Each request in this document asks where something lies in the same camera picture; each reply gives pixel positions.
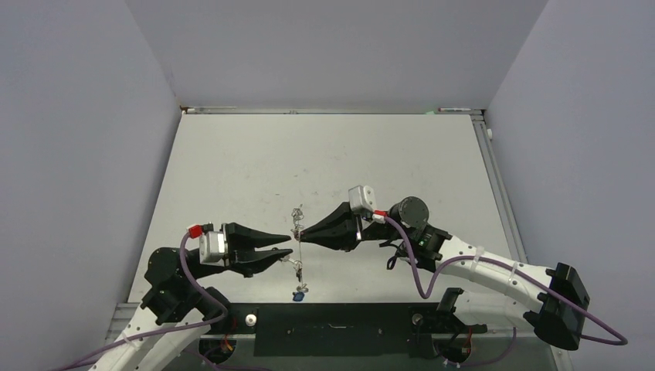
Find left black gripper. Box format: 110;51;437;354
187;221;293;280

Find aluminium rail right side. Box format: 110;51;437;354
464;115;567;341

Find aluminium rail back edge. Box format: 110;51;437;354
181;107;484;116

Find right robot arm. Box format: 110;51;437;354
295;196;589;351

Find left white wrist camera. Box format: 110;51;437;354
199;231;229;267

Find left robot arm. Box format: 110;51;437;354
91;223;292;370

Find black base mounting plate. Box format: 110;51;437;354
199;303;487;361

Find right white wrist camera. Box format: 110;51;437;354
348;185;377;218

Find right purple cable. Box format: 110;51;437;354
373;209;630;346

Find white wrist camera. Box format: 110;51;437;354
348;185;377;218
199;231;229;267

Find large grey keyring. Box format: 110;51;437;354
291;204;308;294

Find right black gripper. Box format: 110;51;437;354
300;198;409;251

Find black headed key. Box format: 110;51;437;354
280;256;296;264

